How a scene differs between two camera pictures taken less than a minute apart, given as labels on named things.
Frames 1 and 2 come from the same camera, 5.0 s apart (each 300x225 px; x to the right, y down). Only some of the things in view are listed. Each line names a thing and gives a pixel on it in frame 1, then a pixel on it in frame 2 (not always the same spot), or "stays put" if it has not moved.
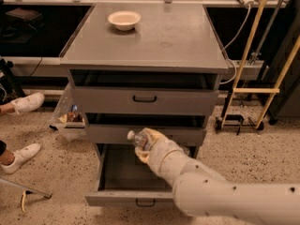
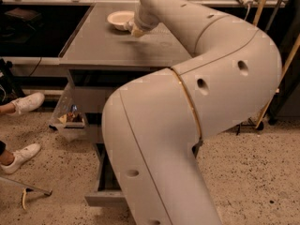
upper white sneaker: (27, 103) stays put
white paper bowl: (124, 21) stays put
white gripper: (160, 156) to (140, 24)
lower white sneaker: (20, 157) stays put
